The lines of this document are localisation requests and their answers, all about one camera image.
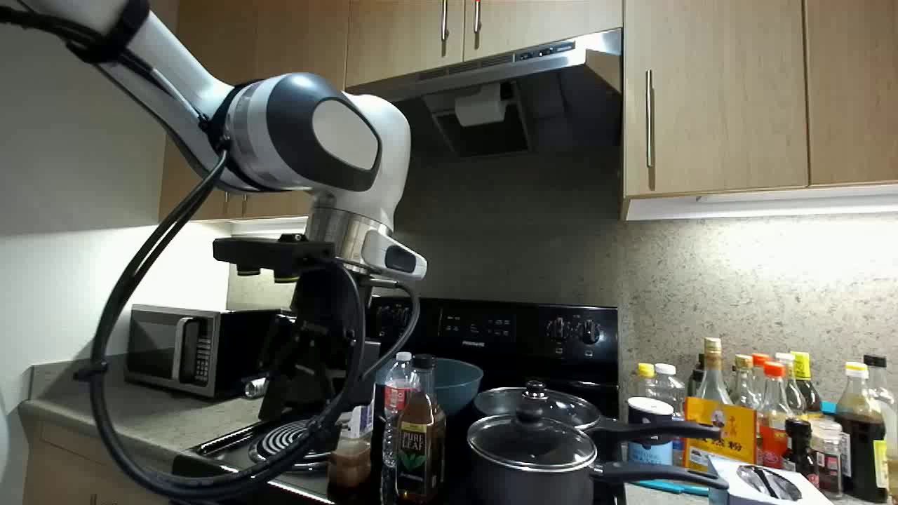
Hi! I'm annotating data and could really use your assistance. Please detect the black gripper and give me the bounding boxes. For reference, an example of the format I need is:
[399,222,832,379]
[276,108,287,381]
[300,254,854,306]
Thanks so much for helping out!
[290,268,377,431]

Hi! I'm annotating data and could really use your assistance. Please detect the clear water bottle red label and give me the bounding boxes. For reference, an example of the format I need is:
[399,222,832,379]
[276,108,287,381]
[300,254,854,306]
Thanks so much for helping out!
[378,347,423,505]

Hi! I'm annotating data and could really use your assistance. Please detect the small tea bottle white label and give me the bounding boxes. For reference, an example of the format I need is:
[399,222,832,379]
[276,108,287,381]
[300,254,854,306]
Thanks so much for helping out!
[325,404,377,505]

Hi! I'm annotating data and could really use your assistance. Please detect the Pure Leaf tea bottle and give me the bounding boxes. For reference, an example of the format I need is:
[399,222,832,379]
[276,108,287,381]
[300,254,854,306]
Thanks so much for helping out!
[395,354,449,505]

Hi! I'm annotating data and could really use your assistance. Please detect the blue bowl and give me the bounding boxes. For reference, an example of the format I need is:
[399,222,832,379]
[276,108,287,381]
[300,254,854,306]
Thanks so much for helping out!
[423,355,485,418]

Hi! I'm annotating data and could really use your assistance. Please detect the black electric stove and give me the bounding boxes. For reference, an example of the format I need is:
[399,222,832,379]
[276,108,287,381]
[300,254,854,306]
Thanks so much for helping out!
[169,294,627,505]

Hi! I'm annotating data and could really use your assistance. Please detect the black coil burner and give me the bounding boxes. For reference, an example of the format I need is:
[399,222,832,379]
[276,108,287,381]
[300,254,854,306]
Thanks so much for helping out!
[249,418,345,470]

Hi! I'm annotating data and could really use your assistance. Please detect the black microwave oven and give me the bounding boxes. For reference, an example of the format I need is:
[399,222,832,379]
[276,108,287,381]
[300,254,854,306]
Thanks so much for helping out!
[123,302,282,404]

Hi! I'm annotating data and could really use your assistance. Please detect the pan glass lid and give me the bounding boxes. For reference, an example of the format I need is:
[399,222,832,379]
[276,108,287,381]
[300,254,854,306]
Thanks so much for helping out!
[472,375,603,431]

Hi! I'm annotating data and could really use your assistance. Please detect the large black pot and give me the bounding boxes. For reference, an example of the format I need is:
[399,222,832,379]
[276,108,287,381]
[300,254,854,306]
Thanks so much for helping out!
[465,445,733,505]

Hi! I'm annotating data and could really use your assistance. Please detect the wooden lower cabinet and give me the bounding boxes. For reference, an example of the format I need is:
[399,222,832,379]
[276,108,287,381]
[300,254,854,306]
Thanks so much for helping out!
[21,410,181,505]

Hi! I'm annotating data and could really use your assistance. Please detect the wooden cabinet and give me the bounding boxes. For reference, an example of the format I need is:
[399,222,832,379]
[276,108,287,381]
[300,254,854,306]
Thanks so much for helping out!
[158,0,350,222]
[21,410,181,505]

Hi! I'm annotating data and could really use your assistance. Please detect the clear bottle yellow cap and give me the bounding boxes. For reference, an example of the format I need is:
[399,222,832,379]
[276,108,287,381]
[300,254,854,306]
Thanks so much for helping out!
[631,358,660,404]

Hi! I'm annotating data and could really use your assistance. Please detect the white hood lamp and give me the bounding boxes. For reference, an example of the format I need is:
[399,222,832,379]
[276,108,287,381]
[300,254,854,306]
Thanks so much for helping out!
[451,82,510,128]

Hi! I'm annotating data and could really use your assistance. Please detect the dark jar white lid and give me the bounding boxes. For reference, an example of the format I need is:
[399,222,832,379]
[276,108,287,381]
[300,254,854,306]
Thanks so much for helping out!
[627,395,679,469]

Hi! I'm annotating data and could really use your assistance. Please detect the clear bottle white cap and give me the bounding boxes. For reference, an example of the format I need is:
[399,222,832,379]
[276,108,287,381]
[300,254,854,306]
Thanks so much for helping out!
[651,361,689,418]

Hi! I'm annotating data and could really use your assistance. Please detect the wooden upper cabinet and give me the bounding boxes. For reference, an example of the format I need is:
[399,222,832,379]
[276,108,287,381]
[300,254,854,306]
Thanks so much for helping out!
[158,0,350,222]

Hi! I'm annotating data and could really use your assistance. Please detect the wooden upper cabinet door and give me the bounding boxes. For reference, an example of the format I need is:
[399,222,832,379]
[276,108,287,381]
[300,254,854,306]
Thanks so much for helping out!
[805,0,898,188]
[345,0,472,93]
[464,0,627,62]
[620,0,811,198]

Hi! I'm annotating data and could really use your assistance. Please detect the teal mat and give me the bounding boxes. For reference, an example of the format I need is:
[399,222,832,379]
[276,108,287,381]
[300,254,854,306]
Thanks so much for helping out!
[634,473,717,500]

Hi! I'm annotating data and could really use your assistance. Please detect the steel range hood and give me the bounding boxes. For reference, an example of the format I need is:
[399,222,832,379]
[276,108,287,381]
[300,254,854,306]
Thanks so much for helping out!
[345,24,627,170]

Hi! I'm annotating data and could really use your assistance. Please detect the tall bottle gold cap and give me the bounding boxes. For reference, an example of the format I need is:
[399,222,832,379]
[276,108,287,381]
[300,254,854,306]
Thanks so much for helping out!
[697,334,736,407]

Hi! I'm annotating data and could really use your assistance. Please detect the yellow box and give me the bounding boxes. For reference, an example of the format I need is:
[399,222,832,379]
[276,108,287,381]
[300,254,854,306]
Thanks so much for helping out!
[682,395,760,476]

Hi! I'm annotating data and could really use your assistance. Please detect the small bottle yellow cap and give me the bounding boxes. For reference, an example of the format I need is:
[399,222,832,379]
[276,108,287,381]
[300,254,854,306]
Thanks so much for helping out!
[731,350,759,410]

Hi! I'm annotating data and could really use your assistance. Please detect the red label bottle orange cap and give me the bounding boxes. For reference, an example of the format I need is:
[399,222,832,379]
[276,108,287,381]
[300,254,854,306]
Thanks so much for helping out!
[754,361,797,470]

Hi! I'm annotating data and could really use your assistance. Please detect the white toaster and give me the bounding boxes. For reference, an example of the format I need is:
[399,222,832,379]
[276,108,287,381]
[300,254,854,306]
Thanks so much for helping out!
[712,455,836,505]

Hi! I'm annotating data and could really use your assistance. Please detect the small dark sauce bottle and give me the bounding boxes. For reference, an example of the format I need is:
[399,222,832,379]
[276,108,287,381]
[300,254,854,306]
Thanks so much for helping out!
[784,418,815,473]

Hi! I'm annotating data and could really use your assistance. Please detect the under-cabinet light strip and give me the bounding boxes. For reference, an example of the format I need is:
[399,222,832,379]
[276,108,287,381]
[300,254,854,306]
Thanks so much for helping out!
[623,181,898,225]

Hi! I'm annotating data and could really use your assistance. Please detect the green bottle yellow cap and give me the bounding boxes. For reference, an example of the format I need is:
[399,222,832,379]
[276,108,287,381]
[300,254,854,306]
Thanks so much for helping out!
[788,347,825,414]

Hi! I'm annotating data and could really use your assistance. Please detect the jar with red label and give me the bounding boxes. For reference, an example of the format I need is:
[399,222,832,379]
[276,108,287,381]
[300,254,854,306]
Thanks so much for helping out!
[808,414,848,500]

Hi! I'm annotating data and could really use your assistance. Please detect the large soy sauce bottle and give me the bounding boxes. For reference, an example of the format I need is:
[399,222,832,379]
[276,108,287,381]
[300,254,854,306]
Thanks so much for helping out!
[833,358,891,505]

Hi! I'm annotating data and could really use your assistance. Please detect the clear bottle black cap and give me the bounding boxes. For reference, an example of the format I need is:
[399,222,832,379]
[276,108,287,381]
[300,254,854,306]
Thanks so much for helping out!
[861,350,898,444]

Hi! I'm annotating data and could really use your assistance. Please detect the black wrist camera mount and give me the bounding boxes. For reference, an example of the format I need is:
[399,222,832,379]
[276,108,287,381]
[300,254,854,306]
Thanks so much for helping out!
[211,232,341,282]

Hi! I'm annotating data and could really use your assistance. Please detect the black long-handled pan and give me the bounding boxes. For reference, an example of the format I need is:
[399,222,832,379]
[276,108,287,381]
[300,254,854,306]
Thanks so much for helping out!
[475,410,726,444]

